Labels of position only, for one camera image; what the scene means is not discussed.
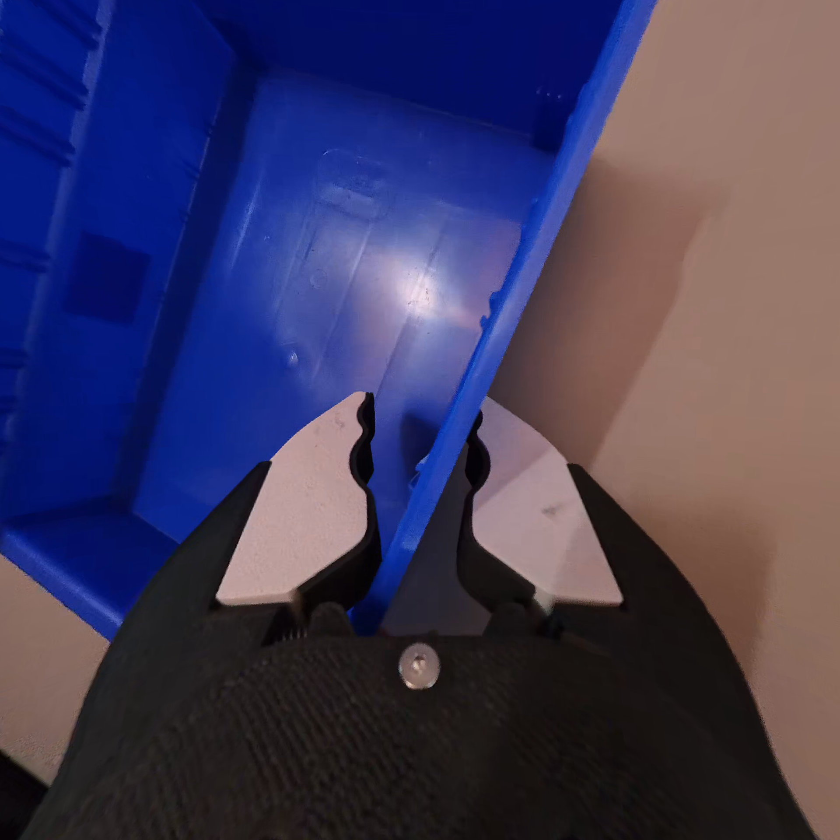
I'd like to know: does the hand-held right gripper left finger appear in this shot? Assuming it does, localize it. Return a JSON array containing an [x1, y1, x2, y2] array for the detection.
[[215, 392, 383, 613]]

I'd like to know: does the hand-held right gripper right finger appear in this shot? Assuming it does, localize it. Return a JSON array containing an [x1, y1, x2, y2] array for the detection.
[[457, 397, 624, 613]]

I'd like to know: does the blue plastic bin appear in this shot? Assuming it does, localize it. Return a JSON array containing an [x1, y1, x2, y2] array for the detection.
[[0, 0, 659, 641]]

